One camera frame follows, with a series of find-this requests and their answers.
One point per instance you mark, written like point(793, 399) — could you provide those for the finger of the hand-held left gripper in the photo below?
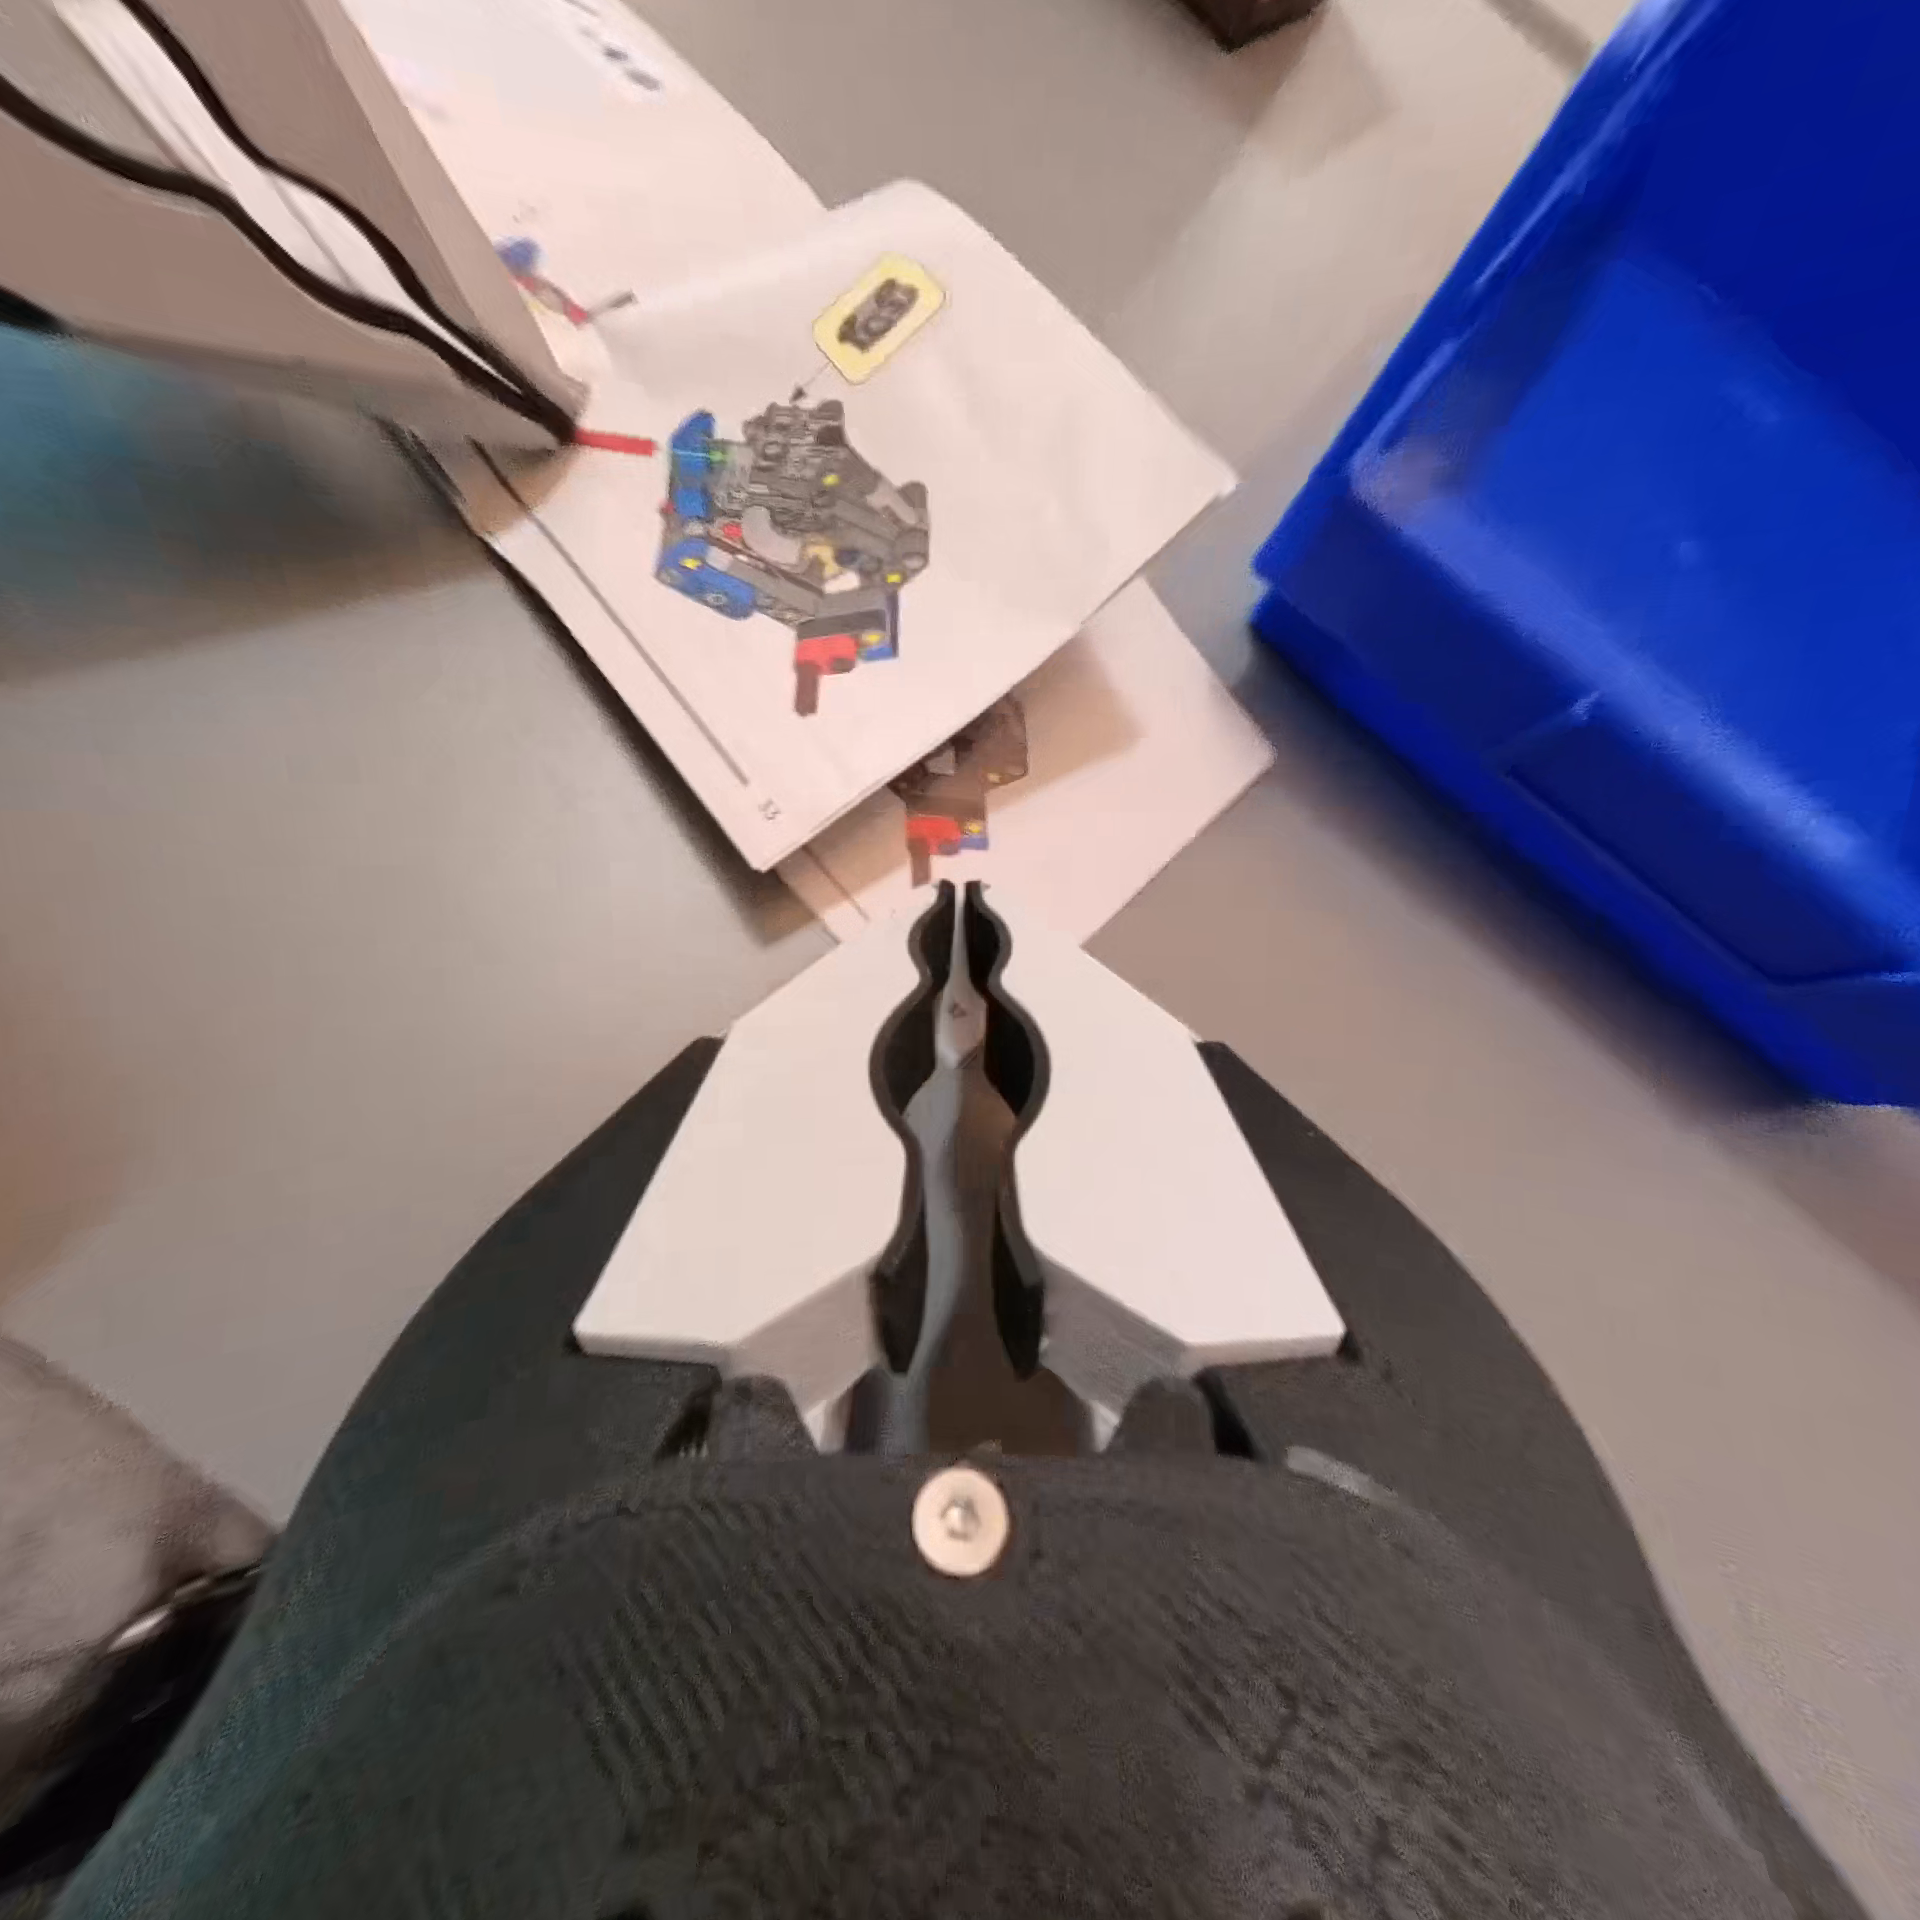
point(180, 271)
point(381, 148)

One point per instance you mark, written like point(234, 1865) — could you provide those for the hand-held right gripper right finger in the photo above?
point(1176, 1198)

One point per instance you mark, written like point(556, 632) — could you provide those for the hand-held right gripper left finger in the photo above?
point(756, 1198)

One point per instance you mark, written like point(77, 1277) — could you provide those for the lego instruction booklet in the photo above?
point(977, 447)

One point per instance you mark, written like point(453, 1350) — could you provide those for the blue plastic storage bin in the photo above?
point(1618, 526)

